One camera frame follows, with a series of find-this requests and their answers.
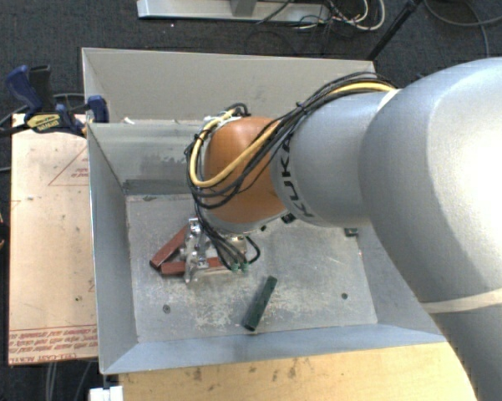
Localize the dark green flat block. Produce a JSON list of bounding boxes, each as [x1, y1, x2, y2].
[[241, 275, 279, 332]]

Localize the brown cardboard board, red print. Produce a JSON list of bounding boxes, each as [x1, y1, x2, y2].
[[8, 113, 99, 367]]

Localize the grey metal bin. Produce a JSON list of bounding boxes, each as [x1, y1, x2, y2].
[[81, 47, 449, 376]]

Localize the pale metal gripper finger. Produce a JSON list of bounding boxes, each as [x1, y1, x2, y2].
[[184, 258, 218, 286], [185, 217, 203, 251]]

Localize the red-brown flat block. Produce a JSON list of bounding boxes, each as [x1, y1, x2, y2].
[[160, 256, 223, 277], [149, 225, 190, 272]]

